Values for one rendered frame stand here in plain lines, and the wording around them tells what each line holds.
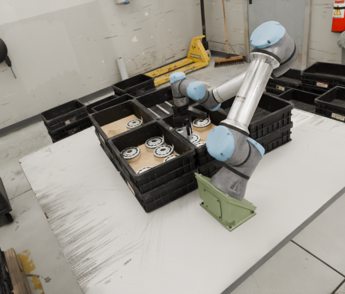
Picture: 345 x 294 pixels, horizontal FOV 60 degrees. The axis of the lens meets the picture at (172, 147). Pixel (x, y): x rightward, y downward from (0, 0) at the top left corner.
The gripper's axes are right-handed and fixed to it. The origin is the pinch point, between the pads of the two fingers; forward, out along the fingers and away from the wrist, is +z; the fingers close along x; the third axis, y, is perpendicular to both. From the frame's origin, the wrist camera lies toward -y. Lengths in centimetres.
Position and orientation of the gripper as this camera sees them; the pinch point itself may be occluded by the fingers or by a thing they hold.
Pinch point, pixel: (191, 137)
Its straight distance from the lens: 158.4
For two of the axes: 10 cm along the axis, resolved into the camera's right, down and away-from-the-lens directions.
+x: -1.5, 5.5, -8.2
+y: -9.7, 0.6, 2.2
